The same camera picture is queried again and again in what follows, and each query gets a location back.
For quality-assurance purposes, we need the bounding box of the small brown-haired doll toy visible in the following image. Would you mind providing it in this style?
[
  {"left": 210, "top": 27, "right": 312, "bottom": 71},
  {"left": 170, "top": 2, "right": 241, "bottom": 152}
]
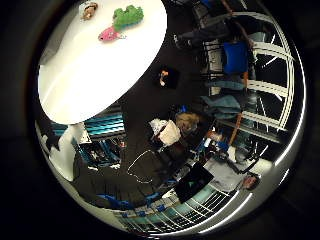
[{"left": 80, "top": 1, "right": 99, "bottom": 21}]

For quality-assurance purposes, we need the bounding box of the green plush dinosaur toy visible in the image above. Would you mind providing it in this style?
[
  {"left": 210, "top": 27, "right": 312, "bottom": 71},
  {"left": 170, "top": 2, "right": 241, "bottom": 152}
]
[{"left": 112, "top": 4, "right": 145, "bottom": 33}]

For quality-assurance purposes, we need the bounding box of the teal blue slatted rack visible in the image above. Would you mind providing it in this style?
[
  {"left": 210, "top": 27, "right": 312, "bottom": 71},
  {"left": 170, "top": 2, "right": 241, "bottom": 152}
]
[{"left": 83, "top": 111, "right": 126, "bottom": 138}]

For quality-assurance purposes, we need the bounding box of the pink plush toy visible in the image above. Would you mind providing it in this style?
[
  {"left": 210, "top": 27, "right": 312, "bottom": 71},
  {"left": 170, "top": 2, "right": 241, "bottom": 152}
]
[{"left": 97, "top": 26, "right": 127, "bottom": 43}]

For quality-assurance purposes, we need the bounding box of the blue-grey jacket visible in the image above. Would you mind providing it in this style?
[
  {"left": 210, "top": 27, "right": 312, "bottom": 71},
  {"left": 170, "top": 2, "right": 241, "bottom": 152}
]
[{"left": 199, "top": 94, "right": 243, "bottom": 120}]

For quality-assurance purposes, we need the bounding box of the seated person in grey shirt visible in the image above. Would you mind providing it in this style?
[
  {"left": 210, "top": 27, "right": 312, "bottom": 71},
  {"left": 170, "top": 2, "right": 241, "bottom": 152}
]
[{"left": 205, "top": 155, "right": 262, "bottom": 193}]

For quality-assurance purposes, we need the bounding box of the orange curved pole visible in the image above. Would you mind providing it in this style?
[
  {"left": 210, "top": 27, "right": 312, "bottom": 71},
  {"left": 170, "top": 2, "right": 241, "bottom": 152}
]
[{"left": 229, "top": 71, "right": 250, "bottom": 146}]

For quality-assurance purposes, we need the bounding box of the standing person in dark clothes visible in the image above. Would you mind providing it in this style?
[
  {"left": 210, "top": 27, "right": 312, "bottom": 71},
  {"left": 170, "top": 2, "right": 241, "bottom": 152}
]
[{"left": 172, "top": 15, "right": 256, "bottom": 52}]

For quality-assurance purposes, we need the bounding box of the blue plastic chair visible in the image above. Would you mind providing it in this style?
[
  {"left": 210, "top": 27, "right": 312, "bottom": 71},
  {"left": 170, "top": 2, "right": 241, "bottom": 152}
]
[{"left": 222, "top": 41, "right": 250, "bottom": 75}]

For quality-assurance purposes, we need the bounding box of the white cable loop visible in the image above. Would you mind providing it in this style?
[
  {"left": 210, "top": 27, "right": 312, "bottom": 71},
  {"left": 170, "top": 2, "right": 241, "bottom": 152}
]
[{"left": 126, "top": 149, "right": 158, "bottom": 185}]

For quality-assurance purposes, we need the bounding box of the white metal frame rack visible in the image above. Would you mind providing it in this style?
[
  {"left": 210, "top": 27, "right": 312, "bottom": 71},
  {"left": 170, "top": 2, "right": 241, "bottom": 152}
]
[{"left": 231, "top": 11, "right": 297, "bottom": 135}]

